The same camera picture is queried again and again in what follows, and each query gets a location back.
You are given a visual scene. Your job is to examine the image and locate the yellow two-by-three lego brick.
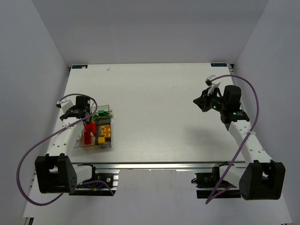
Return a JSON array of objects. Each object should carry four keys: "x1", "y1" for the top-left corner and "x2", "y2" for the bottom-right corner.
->
[{"x1": 101, "y1": 125, "x2": 111, "y2": 138}]

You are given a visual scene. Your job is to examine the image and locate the blue table label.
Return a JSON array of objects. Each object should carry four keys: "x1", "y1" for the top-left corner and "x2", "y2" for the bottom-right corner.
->
[
  {"x1": 210, "y1": 63, "x2": 227, "y2": 67},
  {"x1": 71, "y1": 65, "x2": 88, "y2": 69}
]

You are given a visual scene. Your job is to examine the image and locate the left blue table label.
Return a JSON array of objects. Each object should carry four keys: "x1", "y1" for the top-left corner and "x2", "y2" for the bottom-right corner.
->
[{"x1": 71, "y1": 65, "x2": 88, "y2": 69}]

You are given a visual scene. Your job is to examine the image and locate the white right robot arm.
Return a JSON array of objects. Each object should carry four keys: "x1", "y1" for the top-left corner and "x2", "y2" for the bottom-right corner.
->
[{"x1": 193, "y1": 75, "x2": 285, "y2": 203}]

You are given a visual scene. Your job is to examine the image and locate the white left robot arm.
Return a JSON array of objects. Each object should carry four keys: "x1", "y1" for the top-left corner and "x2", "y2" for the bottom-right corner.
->
[{"x1": 35, "y1": 95, "x2": 93, "y2": 194}]

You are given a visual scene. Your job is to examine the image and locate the clear smoky long container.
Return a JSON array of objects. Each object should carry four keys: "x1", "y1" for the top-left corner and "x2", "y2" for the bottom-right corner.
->
[{"x1": 92, "y1": 105, "x2": 113, "y2": 120}]

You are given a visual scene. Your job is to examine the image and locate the red two-by-two lego brick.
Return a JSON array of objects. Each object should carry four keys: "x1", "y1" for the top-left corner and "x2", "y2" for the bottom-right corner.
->
[{"x1": 84, "y1": 132, "x2": 94, "y2": 145}]

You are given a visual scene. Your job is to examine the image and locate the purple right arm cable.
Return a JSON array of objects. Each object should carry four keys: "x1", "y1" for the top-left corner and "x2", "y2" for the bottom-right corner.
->
[{"x1": 205, "y1": 74, "x2": 260, "y2": 205}]

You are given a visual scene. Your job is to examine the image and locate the dark grey clear container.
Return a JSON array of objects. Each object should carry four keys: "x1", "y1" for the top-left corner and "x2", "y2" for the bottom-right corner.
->
[{"x1": 96, "y1": 117, "x2": 112, "y2": 148}]

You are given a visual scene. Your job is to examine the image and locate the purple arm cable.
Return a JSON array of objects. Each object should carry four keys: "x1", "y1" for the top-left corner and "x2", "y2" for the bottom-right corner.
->
[
  {"x1": 205, "y1": 74, "x2": 260, "y2": 205},
  {"x1": 15, "y1": 93, "x2": 115, "y2": 207}
]

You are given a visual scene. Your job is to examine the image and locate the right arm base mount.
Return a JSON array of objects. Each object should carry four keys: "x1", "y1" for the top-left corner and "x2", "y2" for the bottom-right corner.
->
[{"x1": 191, "y1": 164, "x2": 241, "y2": 199}]

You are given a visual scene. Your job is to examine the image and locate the right blue table label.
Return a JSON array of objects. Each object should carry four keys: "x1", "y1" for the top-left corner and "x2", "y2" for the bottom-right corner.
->
[{"x1": 210, "y1": 63, "x2": 227, "y2": 67}]

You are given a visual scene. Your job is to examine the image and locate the red sloped lego brick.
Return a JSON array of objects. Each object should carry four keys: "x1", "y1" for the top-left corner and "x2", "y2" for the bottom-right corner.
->
[{"x1": 85, "y1": 122, "x2": 97, "y2": 136}]

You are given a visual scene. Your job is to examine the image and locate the small green lego brick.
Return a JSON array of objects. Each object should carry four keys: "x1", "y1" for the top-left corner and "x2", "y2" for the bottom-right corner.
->
[{"x1": 92, "y1": 110, "x2": 110, "y2": 119}]

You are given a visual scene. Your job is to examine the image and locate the amber clear container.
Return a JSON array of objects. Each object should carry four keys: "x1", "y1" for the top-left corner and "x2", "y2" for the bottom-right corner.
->
[{"x1": 80, "y1": 122, "x2": 98, "y2": 150}]

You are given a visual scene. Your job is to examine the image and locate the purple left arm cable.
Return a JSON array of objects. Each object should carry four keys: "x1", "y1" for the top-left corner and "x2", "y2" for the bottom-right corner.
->
[{"x1": 15, "y1": 93, "x2": 115, "y2": 207}]

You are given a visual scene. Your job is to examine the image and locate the aluminium table front rail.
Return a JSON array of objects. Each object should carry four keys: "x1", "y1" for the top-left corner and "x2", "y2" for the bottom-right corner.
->
[{"x1": 67, "y1": 161, "x2": 265, "y2": 171}]

